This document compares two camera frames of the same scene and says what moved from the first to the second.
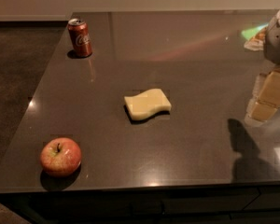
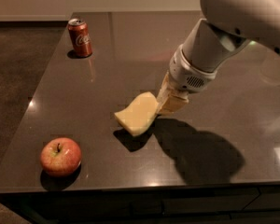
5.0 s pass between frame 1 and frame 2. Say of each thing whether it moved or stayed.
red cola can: stayed
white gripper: moved
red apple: stayed
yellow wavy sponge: moved
